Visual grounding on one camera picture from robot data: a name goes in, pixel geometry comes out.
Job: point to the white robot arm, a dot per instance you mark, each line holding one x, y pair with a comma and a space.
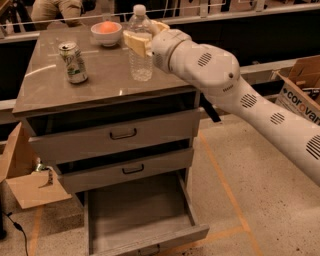
216, 73

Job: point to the bottom open grey drawer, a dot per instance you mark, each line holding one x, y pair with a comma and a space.
141, 217

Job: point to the orange fruit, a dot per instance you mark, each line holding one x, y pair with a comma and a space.
108, 27

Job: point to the clear plastic water bottle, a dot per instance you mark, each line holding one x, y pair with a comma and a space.
141, 68

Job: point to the middle grey drawer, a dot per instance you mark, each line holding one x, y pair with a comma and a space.
131, 170

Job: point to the brown cardboard box left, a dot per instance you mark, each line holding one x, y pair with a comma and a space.
17, 170

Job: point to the green white soda can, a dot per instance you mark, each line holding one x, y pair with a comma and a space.
74, 63

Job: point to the grey drawer cabinet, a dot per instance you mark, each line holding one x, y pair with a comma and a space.
49, 104

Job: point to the top grey drawer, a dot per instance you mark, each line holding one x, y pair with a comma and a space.
115, 138

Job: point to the white corovan cardboard box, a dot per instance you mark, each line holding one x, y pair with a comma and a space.
301, 89

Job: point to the white bowl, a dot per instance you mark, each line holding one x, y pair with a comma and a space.
109, 39

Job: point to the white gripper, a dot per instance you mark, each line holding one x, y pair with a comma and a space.
162, 47

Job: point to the person in khaki trousers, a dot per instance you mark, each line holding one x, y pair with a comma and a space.
45, 11

